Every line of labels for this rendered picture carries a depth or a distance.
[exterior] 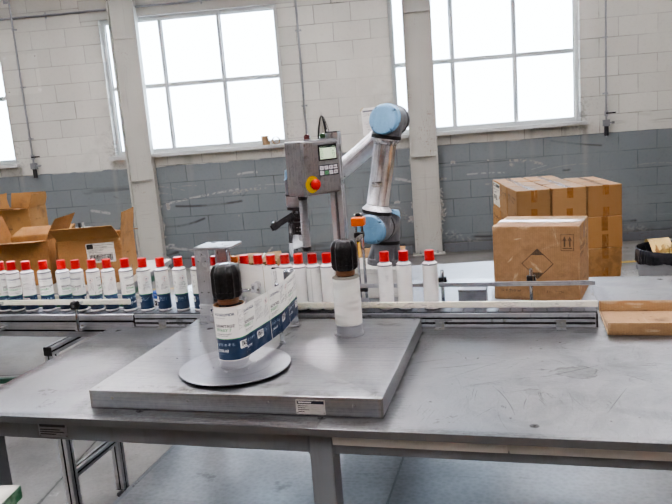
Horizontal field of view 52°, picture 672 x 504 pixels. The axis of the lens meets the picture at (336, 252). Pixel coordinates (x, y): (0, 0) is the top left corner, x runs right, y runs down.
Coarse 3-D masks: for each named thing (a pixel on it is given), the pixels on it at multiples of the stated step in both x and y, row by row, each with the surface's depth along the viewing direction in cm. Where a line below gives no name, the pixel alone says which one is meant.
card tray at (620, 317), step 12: (612, 300) 235; (624, 300) 234; (636, 300) 233; (648, 300) 232; (660, 300) 231; (600, 312) 235; (612, 312) 233; (624, 312) 232; (636, 312) 231; (648, 312) 230; (660, 312) 229; (612, 324) 211; (624, 324) 210; (636, 324) 209; (648, 324) 208; (660, 324) 208
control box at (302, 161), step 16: (288, 144) 242; (304, 144) 238; (320, 144) 243; (336, 144) 247; (288, 160) 244; (304, 160) 239; (336, 160) 248; (288, 176) 246; (304, 176) 240; (336, 176) 248; (304, 192) 241; (320, 192) 244
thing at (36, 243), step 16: (0, 224) 399; (64, 224) 393; (0, 240) 394; (16, 240) 405; (32, 240) 405; (48, 240) 380; (0, 256) 380; (16, 256) 380; (32, 256) 380; (48, 256) 379
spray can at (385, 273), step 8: (384, 256) 237; (384, 264) 237; (384, 272) 237; (392, 272) 239; (384, 280) 237; (392, 280) 239; (384, 288) 238; (392, 288) 239; (384, 296) 238; (392, 296) 239
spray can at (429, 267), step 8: (424, 256) 235; (432, 256) 234; (424, 264) 234; (432, 264) 233; (424, 272) 234; (432, 272) 233; (424, 280) 235; (432, 280) 234; (424, 288) 236; (432, 288) 234; (424, 296) 237; (432, 296) 235
